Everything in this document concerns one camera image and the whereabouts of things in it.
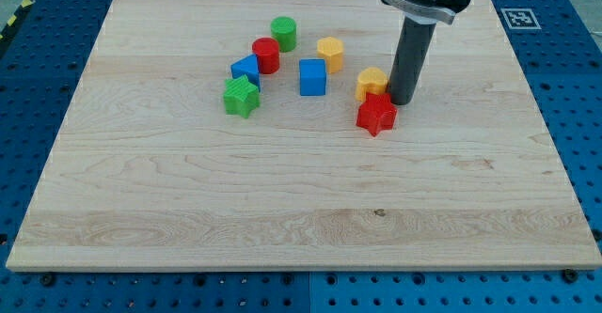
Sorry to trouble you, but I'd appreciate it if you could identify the light wooden board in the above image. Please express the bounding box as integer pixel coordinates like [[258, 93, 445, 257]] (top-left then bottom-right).
[[7, 0, 601, 273]]

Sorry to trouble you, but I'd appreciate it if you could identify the yellow heart block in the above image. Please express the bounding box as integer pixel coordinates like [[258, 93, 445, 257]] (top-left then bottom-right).
[[355, 67, 388, 102]]

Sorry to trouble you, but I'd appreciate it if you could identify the red cylinder block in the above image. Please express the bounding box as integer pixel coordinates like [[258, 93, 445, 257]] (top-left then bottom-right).
[[251, 38, 279, 74]]

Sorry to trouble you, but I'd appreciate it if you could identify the black left board screw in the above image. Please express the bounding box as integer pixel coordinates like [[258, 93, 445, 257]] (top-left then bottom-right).
[[40, 273, 55, 287]]

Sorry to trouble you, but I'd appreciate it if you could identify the white fiducial marker tag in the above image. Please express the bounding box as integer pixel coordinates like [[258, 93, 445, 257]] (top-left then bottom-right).
[[501, 8, 541, 30]]

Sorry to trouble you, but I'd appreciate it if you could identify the red star block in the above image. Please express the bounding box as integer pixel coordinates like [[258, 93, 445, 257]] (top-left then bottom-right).
[[356, 93, 398, 137]]

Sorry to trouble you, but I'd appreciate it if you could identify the black board screw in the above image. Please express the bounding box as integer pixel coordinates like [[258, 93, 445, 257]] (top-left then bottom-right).
[[562, 269, 578, 284], [40, 273, 55, 287]]

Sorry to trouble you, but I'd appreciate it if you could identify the black right board screw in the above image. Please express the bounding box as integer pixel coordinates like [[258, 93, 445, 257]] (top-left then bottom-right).
[[562, 269, 578, 284]]

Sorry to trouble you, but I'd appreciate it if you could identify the green star block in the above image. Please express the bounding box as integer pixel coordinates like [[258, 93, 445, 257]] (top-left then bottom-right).
[[223, 75, 261, 118]]

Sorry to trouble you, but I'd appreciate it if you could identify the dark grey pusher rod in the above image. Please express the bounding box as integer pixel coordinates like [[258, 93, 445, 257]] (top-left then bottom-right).
[[388, 15, 436, 105]]

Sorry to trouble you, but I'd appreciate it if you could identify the green cylinder block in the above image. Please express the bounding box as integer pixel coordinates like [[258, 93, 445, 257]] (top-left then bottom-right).
[[270, 16, 297, 53]]

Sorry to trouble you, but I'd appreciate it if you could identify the blue triangle block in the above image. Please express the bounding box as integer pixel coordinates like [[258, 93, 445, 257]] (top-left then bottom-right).
[[230, 54, 261, 88]]

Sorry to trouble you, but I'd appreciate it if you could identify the blue cube block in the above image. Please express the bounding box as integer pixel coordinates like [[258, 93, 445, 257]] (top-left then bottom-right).
[[299, 58, 326, 96]]

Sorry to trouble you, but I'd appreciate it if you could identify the yellow hexagon block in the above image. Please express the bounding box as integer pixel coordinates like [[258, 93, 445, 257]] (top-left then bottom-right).
[[317, 37, 344, 74]]

